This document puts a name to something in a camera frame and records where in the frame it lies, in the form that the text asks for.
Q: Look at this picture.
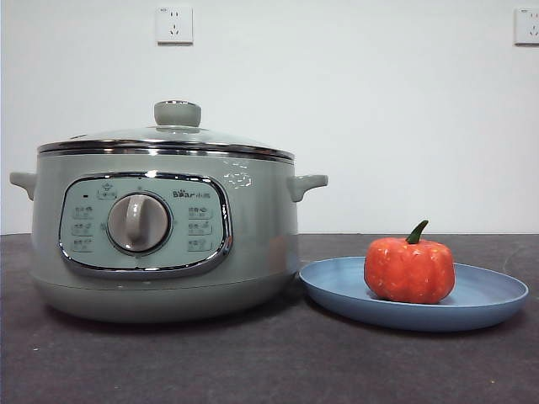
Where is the orange pumpkin with green stem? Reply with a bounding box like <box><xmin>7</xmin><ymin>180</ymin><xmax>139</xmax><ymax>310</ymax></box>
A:
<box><xmin>364</xmin><ymin>219</ymin><xmax>456</xmax><ymax>305</ymax></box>

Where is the glass lid with green knob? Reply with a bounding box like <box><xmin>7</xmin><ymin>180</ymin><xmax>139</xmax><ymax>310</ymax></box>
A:
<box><xmin>36</xmin><ymin>99</ymin><xmax>295</xmax><ymax>161</ymax></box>

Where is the blue round plate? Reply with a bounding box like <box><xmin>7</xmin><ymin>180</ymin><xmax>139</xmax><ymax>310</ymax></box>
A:
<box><xmin>297</xmin><ymin>255</ymin><xmax>530</xmax><ymax>332</ymax></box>

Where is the pale green electric steamer pot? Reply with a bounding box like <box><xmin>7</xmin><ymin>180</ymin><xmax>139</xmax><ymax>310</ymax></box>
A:
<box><xmin>8</xmin><ymin>149</ymin><xmax>329</xmax><ymax>324</ymax></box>

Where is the white wall socket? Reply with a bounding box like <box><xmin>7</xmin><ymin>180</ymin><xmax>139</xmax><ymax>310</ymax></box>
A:
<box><xmin>513</xmin><ymin>7</ymin><xmax>539</xmax><ymax>46</ymax></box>
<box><xmin>156</xmin><ymin>6</ymin><xmax>194</xmax><ymax>46</ymax></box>

